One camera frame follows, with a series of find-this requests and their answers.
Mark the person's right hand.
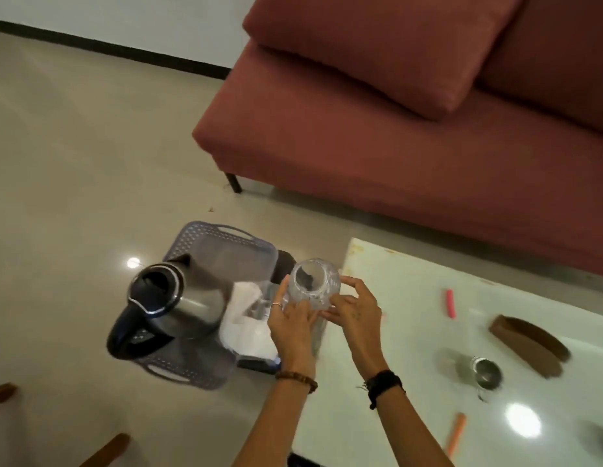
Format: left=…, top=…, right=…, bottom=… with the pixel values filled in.
left=320, top=276, right=395, bottom=383

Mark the person's left hand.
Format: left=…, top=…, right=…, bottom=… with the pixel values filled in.
left=267, top=276, right=323, bottom=377

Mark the clear drinking glass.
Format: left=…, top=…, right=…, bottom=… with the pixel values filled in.
left=287, top=258, right=342, bottom=358

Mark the grey plastic basket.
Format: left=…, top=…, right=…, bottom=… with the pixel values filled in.
left=136, top=221, right=279, bottom=390

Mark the steel electric kettle black handle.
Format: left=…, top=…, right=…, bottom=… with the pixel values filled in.
left=106, top=255, right=234, bottom=361

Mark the stainless steel mug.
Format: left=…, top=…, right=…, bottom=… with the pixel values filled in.
left=469, top=356, right=504, bottom=402

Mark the wide orange bag sealing clip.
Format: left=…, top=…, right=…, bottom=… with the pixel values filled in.
left=446, top=413, right=467, bottom=457

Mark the brown napkin holder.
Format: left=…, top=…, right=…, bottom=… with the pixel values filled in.
left=488, top=314, right=571, bottom=380

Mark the person's right forearm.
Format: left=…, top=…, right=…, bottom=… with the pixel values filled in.
left=367, top=383, right=454, bottom=467

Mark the person's left forearm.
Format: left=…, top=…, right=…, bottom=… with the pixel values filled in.
left=231, top=373, right=318, bottom=467

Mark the white glossy table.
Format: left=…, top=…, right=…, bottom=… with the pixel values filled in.
left=301, top=237, right=603, bottom=467

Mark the black braided wristband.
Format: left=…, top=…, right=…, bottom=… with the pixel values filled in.
left=357, top=369, right=405, bottom=410

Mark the black plastic stool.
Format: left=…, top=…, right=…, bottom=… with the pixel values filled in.
left=238, top=249, right=298, bottom=376

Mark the dark gold patterned garment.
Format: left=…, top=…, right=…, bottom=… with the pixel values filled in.
left=287, top=451, right=327, bottom=467

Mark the red fabric sofa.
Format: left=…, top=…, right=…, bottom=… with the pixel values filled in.
left=192, top=0, right=603, bottom=278

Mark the red sofa cushion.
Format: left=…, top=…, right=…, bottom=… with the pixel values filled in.
left=242, top=0, right=526, bottom=121

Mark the brown beaded bracelet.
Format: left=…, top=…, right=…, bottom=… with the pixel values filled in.
left=274, top=370, right=318, bottom=394

